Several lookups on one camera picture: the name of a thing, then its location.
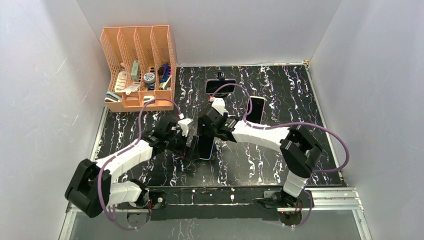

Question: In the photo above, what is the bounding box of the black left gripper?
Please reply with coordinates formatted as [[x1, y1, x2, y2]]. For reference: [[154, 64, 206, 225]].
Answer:
[[164, 128, 199, 161]]

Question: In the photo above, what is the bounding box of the phone with lilac case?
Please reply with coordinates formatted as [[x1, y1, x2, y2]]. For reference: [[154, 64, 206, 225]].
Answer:
[[197, 136, 215, 160]]

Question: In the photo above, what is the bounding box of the phone with purple clear case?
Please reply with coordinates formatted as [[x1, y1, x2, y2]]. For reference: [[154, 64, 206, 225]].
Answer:
[[205, 78, 237, 95]]

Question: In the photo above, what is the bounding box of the phone with pink case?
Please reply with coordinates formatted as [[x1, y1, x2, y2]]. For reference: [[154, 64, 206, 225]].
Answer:
[[246, 96, 266, 124]]

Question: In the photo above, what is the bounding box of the phone with blue case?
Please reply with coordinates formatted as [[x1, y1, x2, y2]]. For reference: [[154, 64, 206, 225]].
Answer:
[[184, 135, 200, 161]]

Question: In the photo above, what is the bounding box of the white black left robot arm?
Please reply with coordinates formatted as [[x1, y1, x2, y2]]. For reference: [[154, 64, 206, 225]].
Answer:
[[64, 118, 194, 218]]

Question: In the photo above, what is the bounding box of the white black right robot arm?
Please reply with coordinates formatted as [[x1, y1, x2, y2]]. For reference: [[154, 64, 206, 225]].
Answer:
[[197, 106, 323, 208]]

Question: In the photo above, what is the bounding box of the black round base phone stand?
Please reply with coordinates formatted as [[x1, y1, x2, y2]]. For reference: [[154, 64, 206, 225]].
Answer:
[[214, 72, 229, 98]]

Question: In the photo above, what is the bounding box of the round tin blue white label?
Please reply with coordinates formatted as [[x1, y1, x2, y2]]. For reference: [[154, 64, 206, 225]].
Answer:
[[143, 72, 156, 90]]

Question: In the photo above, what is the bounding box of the teal bordered item beside organizer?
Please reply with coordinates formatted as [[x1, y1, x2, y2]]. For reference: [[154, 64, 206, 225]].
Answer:
[[104, 91, 122, 103]]

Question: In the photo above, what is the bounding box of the green white small box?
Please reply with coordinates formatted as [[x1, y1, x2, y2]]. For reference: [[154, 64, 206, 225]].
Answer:
[[130, 60, 140, 82]]

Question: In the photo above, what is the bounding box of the white paper card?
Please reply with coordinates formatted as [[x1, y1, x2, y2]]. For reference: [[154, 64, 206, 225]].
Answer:
[[114, 71, 127, 92]]

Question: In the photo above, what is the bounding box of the orange plastic file organizer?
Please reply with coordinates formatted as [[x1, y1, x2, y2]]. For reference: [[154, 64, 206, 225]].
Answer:
[[100, 25, 177, 113]]

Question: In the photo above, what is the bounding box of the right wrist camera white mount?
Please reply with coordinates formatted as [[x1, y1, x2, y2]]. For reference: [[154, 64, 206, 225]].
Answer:
[[209, 97, 228, 116]]

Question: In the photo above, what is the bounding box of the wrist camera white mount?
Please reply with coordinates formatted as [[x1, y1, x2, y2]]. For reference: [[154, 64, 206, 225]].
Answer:
[[209, 97, 228, 116], [177, 113, 194, 137]]

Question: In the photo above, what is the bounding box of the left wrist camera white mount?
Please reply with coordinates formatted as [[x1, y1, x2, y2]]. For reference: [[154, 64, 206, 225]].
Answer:
[[177, 113, 194, 137]]

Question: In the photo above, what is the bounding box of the blue handled tool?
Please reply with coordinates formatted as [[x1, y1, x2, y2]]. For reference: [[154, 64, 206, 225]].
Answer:
[[157, 63, 172, 83]]

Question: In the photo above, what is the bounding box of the aluminium frame rail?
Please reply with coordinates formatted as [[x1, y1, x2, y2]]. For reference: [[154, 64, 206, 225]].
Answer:
[[59, 186, 372, 240]]

